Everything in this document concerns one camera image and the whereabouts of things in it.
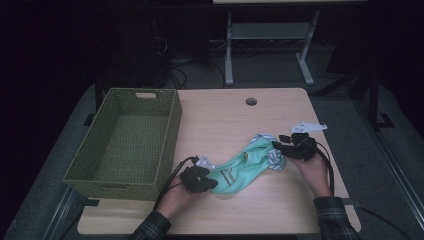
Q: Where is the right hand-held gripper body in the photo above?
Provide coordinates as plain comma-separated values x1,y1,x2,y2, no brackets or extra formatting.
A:
284,120,328,162

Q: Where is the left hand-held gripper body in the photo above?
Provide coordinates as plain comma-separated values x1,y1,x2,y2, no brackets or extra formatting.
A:
181,153,216,194

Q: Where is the mint green striped garment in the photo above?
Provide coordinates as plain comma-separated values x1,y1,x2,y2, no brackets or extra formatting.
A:
209,133,287,195

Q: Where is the person's left hand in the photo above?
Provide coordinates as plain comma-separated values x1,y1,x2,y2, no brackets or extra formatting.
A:
155,181,201,221

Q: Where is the person's right hand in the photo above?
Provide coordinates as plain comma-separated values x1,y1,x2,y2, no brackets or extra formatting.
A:
288,152,334,199

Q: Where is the green woven basket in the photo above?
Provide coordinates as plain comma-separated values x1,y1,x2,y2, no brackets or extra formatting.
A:
63,87,183,202

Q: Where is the dark metal stand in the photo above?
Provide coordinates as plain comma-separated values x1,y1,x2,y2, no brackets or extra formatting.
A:
349,66,395,132

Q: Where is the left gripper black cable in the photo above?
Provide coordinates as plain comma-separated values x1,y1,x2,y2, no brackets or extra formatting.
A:
153,155,200,211

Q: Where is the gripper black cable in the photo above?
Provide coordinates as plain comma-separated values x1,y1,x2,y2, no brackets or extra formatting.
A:
153,155,200,211
314,141,336,196

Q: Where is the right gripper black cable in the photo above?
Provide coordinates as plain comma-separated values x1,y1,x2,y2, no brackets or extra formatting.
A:
314,141,336,196

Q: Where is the grey metal floor rail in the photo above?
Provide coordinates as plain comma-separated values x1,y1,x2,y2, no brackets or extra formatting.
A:
353,99,424,231
41,186,88,240

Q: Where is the black floor cable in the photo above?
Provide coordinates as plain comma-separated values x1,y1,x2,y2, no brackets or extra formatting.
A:
358,206,414,240

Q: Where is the white metal frame table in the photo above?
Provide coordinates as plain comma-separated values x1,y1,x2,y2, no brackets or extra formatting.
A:
212,0,368,87

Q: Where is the bundle of floor cables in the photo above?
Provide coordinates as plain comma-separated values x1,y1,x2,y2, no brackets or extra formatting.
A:
153,36,228,90

